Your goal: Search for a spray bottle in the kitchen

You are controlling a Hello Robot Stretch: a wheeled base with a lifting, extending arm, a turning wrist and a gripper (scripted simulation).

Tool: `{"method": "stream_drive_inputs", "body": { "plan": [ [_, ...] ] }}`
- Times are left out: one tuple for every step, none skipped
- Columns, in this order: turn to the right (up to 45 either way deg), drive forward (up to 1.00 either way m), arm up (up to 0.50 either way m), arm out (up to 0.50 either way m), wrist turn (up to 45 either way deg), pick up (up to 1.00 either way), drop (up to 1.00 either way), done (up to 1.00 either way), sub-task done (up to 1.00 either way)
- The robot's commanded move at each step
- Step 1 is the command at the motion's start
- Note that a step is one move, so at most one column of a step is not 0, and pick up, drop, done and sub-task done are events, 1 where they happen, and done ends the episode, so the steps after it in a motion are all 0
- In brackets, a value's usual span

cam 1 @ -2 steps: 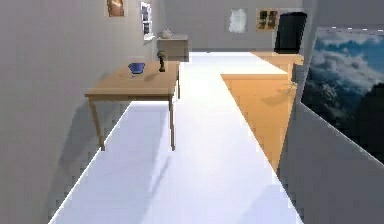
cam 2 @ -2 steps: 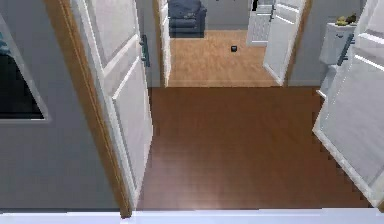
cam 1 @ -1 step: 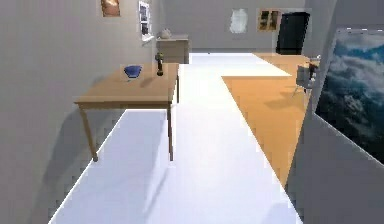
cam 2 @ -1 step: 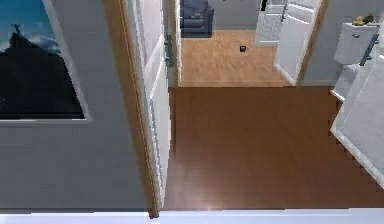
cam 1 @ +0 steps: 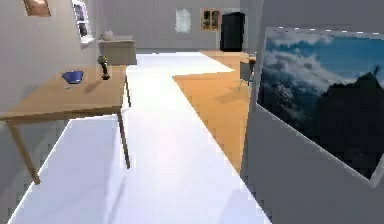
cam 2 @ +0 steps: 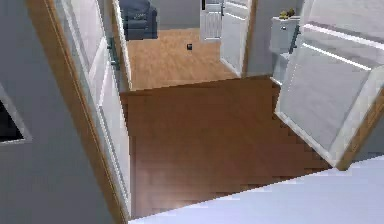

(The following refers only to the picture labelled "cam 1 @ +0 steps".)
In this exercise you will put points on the grey chair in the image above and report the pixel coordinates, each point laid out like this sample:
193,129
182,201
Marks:
245,71

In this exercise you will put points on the black fridge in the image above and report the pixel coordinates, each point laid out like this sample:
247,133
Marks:
232,32

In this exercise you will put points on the orange framed dark picture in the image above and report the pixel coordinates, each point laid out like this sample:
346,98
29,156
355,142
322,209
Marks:
210,19

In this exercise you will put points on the dark small statuette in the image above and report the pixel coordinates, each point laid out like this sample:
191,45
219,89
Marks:
104,68

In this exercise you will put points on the light wooden table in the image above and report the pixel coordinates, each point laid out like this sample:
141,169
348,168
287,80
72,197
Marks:
83,96

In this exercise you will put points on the beige round cushion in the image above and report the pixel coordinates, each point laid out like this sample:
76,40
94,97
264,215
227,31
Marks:
107,35

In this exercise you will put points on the blue bowl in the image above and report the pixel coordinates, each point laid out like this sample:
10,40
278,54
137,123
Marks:
73,77

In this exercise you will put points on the large mountain sky picture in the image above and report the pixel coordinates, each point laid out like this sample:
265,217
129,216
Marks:
326,100

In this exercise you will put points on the white framed window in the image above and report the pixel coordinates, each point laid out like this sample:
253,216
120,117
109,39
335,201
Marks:
82,20

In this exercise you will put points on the brown framed picture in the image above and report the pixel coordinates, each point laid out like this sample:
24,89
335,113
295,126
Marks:
37,7

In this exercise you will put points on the pale framed wall picture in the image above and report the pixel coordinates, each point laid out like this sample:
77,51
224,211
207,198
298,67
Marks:
183,20

